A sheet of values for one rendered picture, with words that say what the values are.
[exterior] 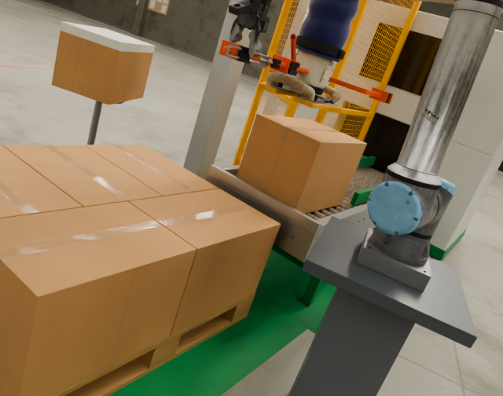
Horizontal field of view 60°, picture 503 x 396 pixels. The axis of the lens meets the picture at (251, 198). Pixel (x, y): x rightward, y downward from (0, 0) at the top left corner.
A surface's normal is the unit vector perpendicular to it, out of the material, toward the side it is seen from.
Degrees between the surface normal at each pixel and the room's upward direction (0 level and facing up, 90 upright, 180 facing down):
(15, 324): 90
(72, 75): 90
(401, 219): 96
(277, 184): 90
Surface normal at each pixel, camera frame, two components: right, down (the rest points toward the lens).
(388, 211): -0.64, 0.16
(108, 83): -0.13, 0.29
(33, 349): 0.76, 0.44
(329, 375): -0.33, 0.22
